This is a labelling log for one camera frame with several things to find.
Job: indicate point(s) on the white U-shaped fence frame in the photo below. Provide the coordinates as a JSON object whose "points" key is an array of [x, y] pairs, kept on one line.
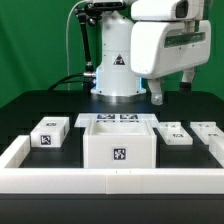
{"points": [[14, 179]]}

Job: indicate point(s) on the white cabinet body box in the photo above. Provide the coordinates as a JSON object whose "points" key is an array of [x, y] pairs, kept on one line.
{"points": [[108, 145]]}

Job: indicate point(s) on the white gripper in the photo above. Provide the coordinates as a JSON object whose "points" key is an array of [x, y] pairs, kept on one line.
{"points": [[162, 48]]}

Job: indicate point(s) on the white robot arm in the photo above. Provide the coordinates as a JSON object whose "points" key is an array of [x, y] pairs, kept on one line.
{"points": [[115, 80]]}

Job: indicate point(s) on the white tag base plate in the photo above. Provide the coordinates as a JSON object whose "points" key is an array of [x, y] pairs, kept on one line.
{"points": [[84, 119]]}

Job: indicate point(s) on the small white tagged block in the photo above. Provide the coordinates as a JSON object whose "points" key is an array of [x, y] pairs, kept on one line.
{"points": [[50, 132]]}

